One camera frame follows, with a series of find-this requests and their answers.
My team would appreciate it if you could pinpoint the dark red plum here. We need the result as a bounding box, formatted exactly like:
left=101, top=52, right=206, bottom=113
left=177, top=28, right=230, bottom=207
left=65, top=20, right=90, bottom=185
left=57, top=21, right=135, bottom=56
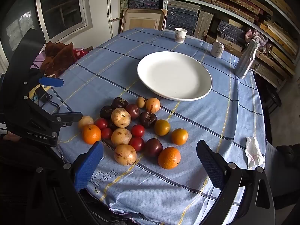
left=126, top=104, right=140, bottom=120

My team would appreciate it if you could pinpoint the small orange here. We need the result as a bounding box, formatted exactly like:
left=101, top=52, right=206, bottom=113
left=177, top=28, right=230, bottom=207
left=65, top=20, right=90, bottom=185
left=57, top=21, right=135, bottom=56
left=171, top=128, right=189, bottom=145

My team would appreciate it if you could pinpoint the yellow passion fruit front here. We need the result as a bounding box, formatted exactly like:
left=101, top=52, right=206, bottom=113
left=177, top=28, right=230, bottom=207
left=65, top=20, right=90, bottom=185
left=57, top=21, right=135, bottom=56
left=114, top=144, right=137, bottom=166

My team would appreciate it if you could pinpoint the white drink can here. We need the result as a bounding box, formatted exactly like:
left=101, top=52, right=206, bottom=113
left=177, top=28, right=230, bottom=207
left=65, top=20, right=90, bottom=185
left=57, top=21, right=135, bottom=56
left=211, top=40, right=225, bottom=59

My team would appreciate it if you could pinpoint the large orange tangerine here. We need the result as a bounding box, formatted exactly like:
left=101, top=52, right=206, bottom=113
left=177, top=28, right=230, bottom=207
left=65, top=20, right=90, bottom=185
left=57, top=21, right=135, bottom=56
left=158, top=147, right=181, bottom=170

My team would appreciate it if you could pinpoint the white framed window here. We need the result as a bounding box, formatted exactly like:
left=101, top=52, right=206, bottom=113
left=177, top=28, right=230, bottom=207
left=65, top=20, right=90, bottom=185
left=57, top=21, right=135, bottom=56
left=36, top=0, right=93, bottom=43

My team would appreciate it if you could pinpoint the dark purple plum front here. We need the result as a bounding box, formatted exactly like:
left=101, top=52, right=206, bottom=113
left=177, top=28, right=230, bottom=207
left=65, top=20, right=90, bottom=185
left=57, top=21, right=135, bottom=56
left=145, top=138, right=163, bottom=157

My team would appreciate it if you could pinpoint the white ceramic plate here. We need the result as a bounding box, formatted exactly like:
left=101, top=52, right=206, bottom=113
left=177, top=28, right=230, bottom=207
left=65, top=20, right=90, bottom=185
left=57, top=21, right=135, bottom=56
left=137, top=51, right=213, bottom=102

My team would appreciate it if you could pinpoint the red tomato front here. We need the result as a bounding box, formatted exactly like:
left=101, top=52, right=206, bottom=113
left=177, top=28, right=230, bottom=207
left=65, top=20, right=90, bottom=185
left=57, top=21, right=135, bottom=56
left=129, top=137, right=145, bottom=152

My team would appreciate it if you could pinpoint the crumpled white tissue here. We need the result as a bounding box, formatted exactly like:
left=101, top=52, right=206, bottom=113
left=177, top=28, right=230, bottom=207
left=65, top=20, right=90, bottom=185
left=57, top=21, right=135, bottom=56
left=245, top=136, right=265, bottom=170

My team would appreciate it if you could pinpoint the small tan longan fruit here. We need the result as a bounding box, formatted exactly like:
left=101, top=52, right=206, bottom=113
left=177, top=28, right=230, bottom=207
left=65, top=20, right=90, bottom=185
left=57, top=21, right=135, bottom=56
left=136, top=97, right=146, bottom=108

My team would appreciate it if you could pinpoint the framed wooden panel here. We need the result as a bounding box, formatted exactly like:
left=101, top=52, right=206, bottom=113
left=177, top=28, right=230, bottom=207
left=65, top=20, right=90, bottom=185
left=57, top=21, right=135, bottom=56
left=120, top=9, right=167, bottom=33

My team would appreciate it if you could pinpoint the white paper cup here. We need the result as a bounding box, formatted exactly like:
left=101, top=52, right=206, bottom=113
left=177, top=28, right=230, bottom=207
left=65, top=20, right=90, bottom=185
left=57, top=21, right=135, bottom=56
left=174, top=27, right=188, bottom=44

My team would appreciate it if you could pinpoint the pale orange round fruit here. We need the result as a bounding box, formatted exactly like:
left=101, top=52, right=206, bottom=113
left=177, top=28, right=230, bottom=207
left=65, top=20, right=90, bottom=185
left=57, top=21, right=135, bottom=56
left=145, top=97, right=161, bottom=113

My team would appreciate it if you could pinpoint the red cherry tomato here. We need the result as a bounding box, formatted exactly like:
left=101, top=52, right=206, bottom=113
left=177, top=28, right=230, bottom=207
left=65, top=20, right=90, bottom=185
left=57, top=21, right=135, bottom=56
left=94, top=118, right=108, bottom=130

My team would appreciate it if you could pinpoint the black power adapter cable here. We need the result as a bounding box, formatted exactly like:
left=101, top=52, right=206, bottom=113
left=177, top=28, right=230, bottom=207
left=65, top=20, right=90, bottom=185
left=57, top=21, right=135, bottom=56
left=32, top=86, right=61, bottom=113

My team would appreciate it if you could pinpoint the yellow passion fruit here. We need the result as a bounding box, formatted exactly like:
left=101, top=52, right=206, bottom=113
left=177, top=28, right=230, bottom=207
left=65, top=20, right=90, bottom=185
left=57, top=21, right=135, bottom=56
left=78, top=115, right=94, bottom=130
left=114, top=144, right=137, bottom=166
left=111, top=108, right=131, bottom=128
left=111, top=128, right=132, bottom=147

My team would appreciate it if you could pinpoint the silver ribbed bottle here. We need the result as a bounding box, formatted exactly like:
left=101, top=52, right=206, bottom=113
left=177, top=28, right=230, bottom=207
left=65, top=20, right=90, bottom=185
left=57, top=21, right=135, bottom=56
left=234, top=39, right=259, bottom=79

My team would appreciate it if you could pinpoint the pink crumpled cloth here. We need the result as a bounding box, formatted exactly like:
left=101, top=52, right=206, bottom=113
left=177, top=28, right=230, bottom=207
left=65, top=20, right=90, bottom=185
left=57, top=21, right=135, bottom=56
left=244, top=28, right=272, bottom=54

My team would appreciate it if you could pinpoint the red tomato low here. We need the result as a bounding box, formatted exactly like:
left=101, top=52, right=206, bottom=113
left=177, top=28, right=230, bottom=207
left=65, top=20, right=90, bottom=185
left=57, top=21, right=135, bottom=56
left=101, top=127, right=113, bottom=140

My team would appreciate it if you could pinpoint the yellow green orange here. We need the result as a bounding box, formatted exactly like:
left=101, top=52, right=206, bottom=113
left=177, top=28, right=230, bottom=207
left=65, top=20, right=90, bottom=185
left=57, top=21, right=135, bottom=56
left=154, top=119, right=170, bottom=136

